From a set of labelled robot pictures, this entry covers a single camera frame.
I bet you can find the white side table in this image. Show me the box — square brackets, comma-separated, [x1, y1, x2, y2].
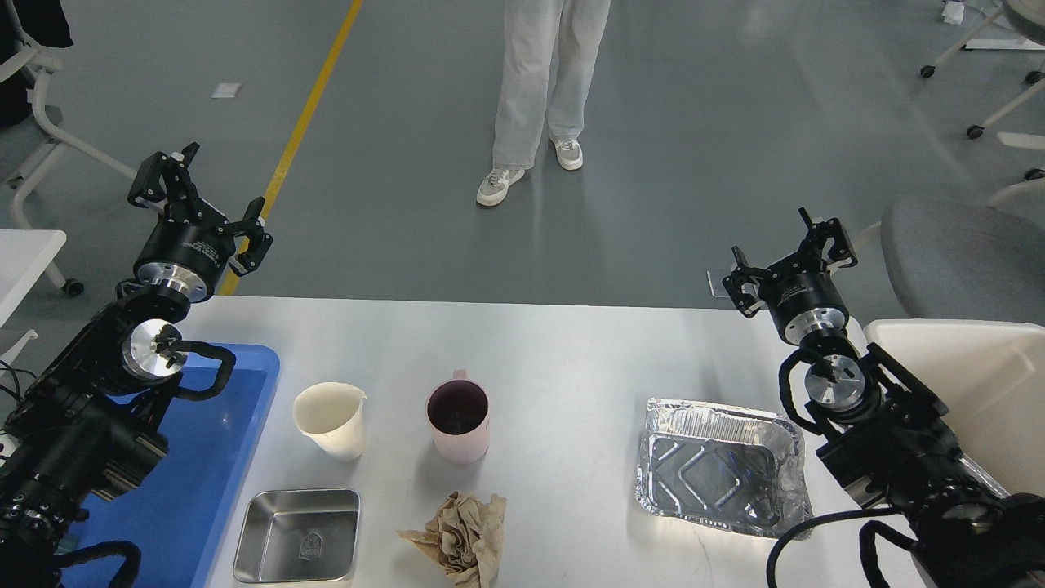
[1, 229, 75, 364]

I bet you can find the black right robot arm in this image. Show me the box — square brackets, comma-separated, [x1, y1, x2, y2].
[722, 208, 1044, 587]

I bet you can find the person in grey trousers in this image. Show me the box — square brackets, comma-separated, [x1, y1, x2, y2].
[475, 1, 611, 207]

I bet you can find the pink mug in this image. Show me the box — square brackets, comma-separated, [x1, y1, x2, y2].
[426, 369, 491, 465]

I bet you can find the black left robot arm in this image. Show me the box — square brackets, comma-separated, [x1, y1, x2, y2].
[1, 142, 273, 587]

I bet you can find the steel square tray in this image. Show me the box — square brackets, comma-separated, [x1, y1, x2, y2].
[233, 488, 361, 587]

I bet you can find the white chair left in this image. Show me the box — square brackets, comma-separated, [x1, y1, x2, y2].
[0, 0, 144, 234]

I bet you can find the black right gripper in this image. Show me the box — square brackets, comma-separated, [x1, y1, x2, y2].
[722, 207, 859, 345]

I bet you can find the white chair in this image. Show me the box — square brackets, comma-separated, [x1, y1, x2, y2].
[918, 1, 1043, 182]
[0, 0, 144, 234]

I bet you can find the grey office chair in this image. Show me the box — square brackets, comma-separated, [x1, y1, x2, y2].
[851, 198, 1044, 325]

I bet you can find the blue plastic tray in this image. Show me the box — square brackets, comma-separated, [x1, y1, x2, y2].
[60, 344, 280, 587]

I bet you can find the white chair top right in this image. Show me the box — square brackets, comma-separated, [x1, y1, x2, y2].
[918, 1, 1043, 182]

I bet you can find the crumpled brown paper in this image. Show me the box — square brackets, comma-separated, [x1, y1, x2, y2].
[397, 492, 507, 587]

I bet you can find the white floor tag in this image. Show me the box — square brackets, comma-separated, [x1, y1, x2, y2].
[211, 83, 242, 100]

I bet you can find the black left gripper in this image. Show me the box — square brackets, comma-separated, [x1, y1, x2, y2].
[127, 142, 273, 301]

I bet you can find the aluminium foil tray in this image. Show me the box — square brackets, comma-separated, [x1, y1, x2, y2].
[635, 398, 812, 538]

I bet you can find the white paper cup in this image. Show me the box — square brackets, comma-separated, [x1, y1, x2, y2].
[292, 382, 368, 461]

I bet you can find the beige plastic bin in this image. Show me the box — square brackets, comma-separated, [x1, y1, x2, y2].
[865, 319, 1044, 495]

